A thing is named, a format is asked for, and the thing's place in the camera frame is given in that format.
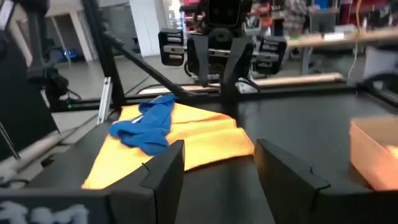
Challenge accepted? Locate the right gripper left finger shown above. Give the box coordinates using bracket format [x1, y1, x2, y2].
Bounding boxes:
[0, 139, 187, 224]

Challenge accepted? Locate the light wooden side board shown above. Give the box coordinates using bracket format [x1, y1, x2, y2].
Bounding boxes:
[138, 72, 345, 94]

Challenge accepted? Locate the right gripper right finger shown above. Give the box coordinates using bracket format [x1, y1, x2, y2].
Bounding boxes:
[254, 139, 398, 224]

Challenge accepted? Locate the orange microfiber towel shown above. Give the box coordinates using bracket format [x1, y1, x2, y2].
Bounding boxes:
[81, 96, 255, 190]
[384, 144, 398, 160]

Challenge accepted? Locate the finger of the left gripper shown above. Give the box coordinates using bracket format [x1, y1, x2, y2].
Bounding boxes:
[221, 36, 253, 96]
[187, 33, 210, 87]

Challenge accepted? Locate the black vertical frame post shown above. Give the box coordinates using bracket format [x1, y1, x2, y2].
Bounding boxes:
[81, 0, 126, 110]

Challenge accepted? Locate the person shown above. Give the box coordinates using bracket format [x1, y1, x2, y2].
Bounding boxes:
[283, 0, 308, 34]

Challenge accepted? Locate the silver aluminium bracket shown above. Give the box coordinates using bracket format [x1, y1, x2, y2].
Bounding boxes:
[96, 76, 113, 125]

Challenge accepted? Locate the black diagonal frame strut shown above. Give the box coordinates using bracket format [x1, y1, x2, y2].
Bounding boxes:
[102, 30, 195, 98]

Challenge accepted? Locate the long wooden top desk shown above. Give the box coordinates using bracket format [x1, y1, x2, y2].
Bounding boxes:
[285, 27, 398, 75]

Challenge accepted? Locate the black table frame rim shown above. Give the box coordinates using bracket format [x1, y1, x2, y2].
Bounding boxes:
[49, 79, 398, 108]

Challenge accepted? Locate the orange plastic bin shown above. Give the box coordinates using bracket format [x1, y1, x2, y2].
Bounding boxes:
[349, 115, 398, 191]

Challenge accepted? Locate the blue microfiber towel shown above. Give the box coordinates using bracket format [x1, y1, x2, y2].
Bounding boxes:
[108, 93, 177, 156]

